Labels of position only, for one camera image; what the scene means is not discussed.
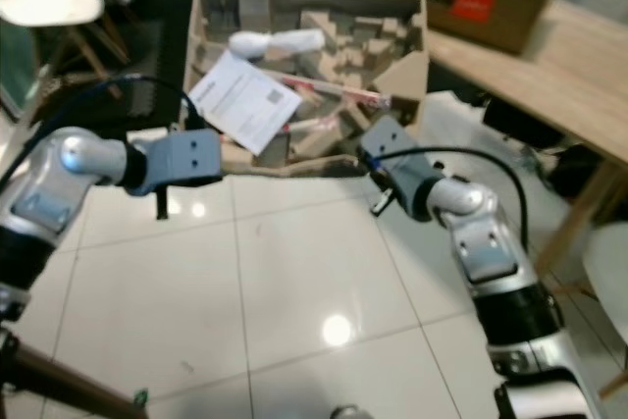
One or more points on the moulded pulp cardboard tray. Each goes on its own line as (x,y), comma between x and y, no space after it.
(363,41)

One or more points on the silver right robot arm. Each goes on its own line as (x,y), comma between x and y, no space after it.
(491,242)

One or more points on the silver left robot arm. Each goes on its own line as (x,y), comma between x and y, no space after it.
(49,198)

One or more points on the short red striped tube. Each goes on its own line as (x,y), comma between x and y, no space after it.
(312,125)

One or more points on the long red striped tube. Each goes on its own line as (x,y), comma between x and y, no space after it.
(339,90)

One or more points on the white printed paper sheet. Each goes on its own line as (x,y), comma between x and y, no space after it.
(245,100)

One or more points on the black floor mat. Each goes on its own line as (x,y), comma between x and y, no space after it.
(162,26)

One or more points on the black bag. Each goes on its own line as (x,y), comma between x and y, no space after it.
(577,172)

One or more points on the small green tag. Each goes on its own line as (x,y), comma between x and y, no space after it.
(141,397)

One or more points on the slanted wooden furniture leg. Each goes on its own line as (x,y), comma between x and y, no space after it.
(59,380)

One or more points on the light wooden table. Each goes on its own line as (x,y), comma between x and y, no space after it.
(579,76)

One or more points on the white plastic chair wooden legs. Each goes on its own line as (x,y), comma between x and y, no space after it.
(49,2)

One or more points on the grey robot foot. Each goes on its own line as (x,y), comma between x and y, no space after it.
(350,412)

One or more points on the white round chair seat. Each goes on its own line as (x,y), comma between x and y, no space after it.
(610,282)

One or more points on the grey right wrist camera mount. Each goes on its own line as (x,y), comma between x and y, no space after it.
(402,178)

